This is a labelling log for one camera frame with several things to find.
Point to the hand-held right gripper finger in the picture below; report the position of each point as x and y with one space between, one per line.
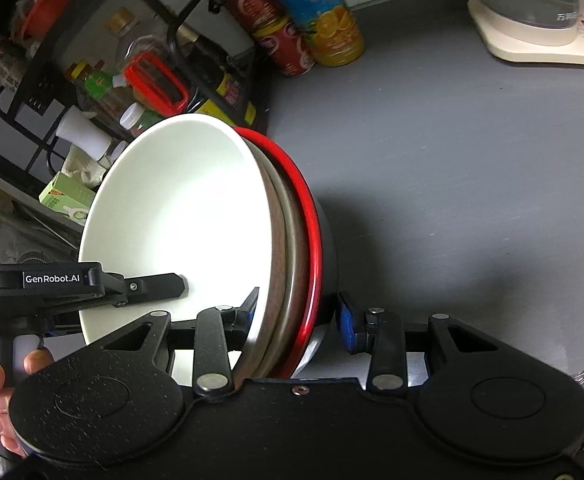
348 329

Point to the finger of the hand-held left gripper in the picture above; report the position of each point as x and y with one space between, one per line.
157 286

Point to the white bowl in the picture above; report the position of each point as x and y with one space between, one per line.
182 210

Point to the red rimmed plate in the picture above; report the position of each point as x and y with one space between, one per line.
313 240

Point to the pale green bowl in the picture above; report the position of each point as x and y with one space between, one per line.
288 240

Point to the person's left hand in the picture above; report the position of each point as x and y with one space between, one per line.
2 417

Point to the green carton box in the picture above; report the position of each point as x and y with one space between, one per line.
64 195

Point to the crumpled white tissue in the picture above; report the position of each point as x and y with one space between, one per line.
89 167

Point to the white-capped bottle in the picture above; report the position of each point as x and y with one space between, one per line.
79 130

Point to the small white-capped jar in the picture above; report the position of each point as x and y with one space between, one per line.
137 117

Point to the black metal rack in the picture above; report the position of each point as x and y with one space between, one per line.
42 85

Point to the green-label bottle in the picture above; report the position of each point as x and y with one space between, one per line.
104 92

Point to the dark sauce bottle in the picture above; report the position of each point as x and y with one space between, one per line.
217 80

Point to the clear bottle with gold cap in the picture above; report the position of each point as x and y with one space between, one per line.
127 35

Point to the red drink can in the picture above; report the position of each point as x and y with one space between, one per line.
244 0
287 47

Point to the red plastic bag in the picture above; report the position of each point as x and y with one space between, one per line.
47 5

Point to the orange juice bottle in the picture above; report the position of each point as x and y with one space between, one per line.
322 15

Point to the beige kettle base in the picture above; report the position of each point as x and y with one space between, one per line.
522 42

